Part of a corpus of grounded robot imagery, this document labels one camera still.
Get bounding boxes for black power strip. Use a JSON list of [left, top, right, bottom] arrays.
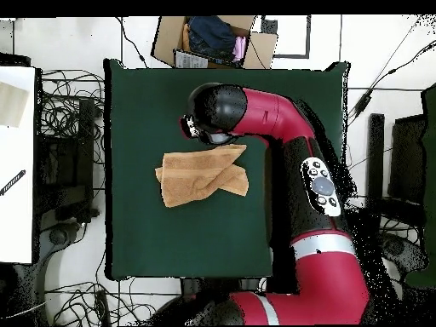
[[94, 288, 111, 326]]

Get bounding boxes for black floor cable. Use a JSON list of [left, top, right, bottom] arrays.
[[115, 16, 149, 68]]

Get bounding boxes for black office chair base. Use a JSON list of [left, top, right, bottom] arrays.
[[377, 231, 429, 273], [9, 221, 86, 324]]

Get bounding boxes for tan cloth in box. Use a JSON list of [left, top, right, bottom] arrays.
[[181, 22, 192, 54]]

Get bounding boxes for cardboard box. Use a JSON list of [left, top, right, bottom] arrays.
[[150, 14, 278, 70]]

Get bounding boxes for black power adapter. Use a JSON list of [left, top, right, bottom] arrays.
[[353, 92, 373, 118]]

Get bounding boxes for pink garment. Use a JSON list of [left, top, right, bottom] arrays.
[[232, 35, 247, 63]]

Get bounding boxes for printed paper label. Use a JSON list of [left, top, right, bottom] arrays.
[[173, 49, 209, 70]]

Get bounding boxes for black cable tangle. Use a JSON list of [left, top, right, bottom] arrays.
[[39, 68, 106, 164], [43, 277, 185, 326], [353, 190, 423, 246]]

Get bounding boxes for beige paper sheet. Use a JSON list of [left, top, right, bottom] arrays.
[[0, 81, 31, 129]]

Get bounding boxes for long black adapter cable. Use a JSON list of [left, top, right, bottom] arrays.
[[347, 14, 436, 127]]

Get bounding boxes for black equipment stand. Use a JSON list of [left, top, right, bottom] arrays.
[[364, 112, 428, 234], [35, 98, 100, 224]]

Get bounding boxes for white side table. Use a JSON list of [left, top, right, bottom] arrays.
[[0, 65, 37, 265]]

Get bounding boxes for dark green table cloth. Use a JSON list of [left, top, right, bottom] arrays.
[[103, 58, 351, 281]]

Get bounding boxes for blue jeans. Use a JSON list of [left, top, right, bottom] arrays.
[[186, 15, 238, 63]]

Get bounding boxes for black striped stick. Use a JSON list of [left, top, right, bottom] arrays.
[[0, 169, 27, 198]]

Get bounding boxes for orange terry towel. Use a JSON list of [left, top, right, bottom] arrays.
[[154, 143, 250, 209]]

